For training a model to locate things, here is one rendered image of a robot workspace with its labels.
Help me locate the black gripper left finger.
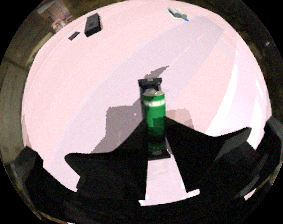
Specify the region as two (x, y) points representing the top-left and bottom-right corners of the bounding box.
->
(64, 120), (149, 201)

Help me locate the green cylinder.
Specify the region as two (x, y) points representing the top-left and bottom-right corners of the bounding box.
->
(144, 89), (166, 151)

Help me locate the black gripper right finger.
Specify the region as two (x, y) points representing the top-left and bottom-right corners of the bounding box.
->
(165, 116), (251, 193)

